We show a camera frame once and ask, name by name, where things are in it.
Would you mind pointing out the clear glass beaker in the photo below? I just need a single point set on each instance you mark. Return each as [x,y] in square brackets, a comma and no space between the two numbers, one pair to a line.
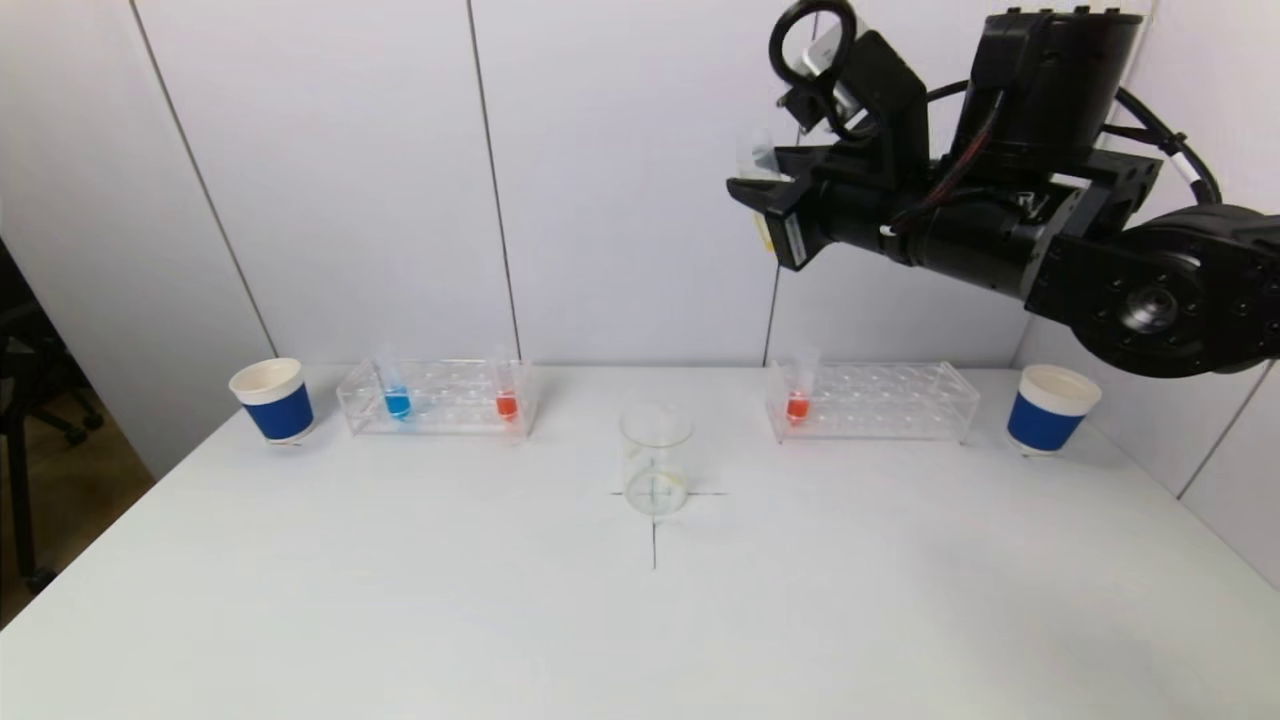
[655,470]

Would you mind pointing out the blue and white paper cup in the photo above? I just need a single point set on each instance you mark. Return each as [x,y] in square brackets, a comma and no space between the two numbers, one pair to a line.
[280,410]
[1040,422]

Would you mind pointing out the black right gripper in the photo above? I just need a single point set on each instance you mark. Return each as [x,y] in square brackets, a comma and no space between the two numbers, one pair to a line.
[790,232]

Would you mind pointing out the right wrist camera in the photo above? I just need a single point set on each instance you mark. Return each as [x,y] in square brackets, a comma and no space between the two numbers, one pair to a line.
[890,80]

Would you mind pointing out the test tube with blue pigment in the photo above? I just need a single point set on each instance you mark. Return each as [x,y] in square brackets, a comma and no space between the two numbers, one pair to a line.
[397,402]

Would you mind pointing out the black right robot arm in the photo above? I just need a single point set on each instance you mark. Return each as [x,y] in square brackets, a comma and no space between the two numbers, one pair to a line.
[1150,300]

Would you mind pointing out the test tube with yellow pigment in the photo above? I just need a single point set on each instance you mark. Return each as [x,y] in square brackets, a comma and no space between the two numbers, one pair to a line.
[755,150]

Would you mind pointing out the clear plastic test tube rack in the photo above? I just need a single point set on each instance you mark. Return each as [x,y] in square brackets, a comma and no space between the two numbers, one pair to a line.
[450,405]
[880,405]

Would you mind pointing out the test tube with red pigment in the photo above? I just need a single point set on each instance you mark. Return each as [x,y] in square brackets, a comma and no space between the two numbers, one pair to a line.
[797,407]
[506,405]

